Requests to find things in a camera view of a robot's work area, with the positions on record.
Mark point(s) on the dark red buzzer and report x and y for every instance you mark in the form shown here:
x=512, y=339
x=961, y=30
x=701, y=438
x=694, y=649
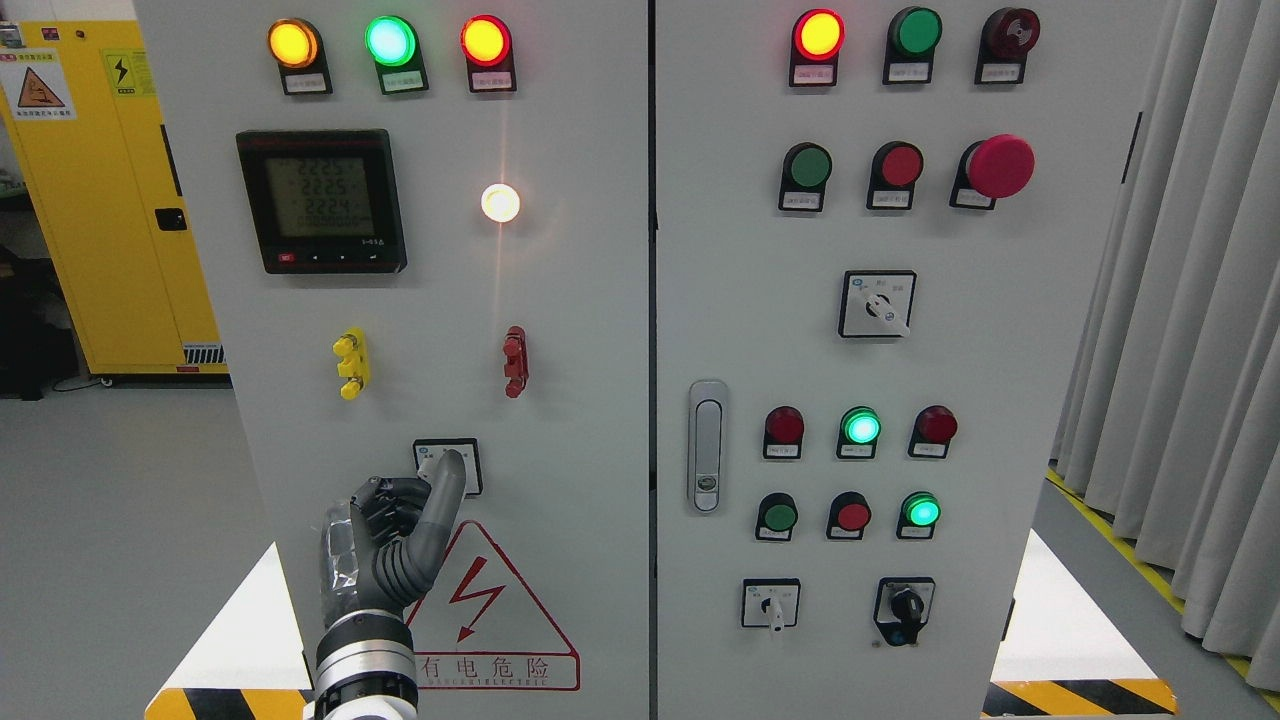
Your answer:
x=1005, y=43

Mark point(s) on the left grey cabinet door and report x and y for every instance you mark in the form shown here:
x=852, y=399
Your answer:
x=565, y=464

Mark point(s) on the dark red lamp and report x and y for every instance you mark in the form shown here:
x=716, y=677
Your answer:
x=783, y=434
x=932, y=433

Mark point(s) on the yellow terminal block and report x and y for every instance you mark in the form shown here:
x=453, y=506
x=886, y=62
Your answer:
x=354, y=367

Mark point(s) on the red push button lower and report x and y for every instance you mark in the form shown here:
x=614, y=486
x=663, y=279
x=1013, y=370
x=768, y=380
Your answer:
x=848, y=517

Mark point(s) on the lower white rotary selector switch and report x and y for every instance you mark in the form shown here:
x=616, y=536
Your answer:
x=770, y=603

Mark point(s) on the right grey cabinet door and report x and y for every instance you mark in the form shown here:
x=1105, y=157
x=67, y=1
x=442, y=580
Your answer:
x=750, y=295

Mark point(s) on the yellow safety storage cabinet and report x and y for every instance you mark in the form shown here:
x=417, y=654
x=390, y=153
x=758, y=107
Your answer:
x=81, y=106

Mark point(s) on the red terminal block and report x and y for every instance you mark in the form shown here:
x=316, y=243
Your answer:
x=516, y=366

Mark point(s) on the silver black robot forearm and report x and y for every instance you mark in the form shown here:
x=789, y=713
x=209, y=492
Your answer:
x=366, y=669

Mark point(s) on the red electrical danger warning sticker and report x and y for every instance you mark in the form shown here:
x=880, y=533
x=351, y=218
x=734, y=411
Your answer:
x=482, y=628

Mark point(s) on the grey cabinet door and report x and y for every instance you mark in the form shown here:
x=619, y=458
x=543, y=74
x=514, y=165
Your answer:
x=750, y=295
x=565, y=464

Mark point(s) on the green lit push button lower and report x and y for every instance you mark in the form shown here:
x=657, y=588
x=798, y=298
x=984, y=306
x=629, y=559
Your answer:
x=918, y=517

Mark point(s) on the left white base with stripes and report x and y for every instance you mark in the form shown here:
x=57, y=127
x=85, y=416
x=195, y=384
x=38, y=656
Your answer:
x=248, y=664

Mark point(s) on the red ringed lit indicator lamp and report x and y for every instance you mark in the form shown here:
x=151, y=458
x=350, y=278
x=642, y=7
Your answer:
x=489, y=53

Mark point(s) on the red push button upper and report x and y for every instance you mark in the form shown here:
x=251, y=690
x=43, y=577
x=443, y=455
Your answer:
x=894, y=171

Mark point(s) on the right white base with stripes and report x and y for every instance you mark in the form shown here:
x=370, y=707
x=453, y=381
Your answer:
x=1061, y=656

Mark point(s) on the small clear indicator light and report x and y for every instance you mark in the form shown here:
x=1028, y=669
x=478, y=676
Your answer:
x=500, y=203

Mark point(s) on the red push button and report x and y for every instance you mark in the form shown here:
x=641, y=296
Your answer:
x=848, y=517
x=894, y=171

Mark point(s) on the dark green indicator lamp top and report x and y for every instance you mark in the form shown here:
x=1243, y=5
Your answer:
x=913, y=35

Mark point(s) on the door rotary selector switch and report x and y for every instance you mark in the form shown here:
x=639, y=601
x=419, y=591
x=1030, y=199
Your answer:
x=428, y=450

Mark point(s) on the black digital power meter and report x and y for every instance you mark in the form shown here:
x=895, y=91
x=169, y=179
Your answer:
x=323, y=201

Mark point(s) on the grey curtain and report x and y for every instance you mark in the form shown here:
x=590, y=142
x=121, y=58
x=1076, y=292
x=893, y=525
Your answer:
x=1172, y=420

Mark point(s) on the green lit indicator lamp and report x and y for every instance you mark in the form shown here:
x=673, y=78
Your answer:
x=394, y=47

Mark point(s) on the black key selector switch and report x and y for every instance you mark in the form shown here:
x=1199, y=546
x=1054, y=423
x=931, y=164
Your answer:
x=903, y=608

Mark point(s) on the red lit lamp right door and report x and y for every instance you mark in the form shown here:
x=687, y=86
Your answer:
x=816, y=41

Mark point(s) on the yellow indicator lamp top left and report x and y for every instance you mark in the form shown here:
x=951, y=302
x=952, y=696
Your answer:
x=299, y=54

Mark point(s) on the dark red lamp lower right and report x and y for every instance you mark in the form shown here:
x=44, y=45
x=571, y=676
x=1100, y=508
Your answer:
x=932, y=433

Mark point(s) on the white base with stripes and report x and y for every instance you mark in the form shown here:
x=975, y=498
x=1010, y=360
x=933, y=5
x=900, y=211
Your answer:
x=248, y=664
x=1061, y=656

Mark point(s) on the grey robotic humanoid hand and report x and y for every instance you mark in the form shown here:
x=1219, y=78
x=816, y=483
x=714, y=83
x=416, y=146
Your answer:
x=383, y=548

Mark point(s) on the dark red lamp lower left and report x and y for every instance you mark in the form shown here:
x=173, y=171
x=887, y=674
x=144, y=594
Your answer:
x=783, y=434

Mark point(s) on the green push button upper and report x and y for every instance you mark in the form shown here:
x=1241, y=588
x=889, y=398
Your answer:
x=805, y=171

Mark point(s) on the red emergency stop mushroom button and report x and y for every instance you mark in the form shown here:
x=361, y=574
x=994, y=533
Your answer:
x=990, y=170

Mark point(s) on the green lit lamp lower middle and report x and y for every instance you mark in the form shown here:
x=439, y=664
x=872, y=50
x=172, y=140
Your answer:
x=858, y=434

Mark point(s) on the upper right rotary selector switch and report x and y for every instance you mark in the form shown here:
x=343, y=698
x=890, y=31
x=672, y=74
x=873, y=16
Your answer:
x=876, y=305

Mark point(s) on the silver door latch handle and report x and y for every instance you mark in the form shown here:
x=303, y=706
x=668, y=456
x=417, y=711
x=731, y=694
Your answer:
x=705, y=429

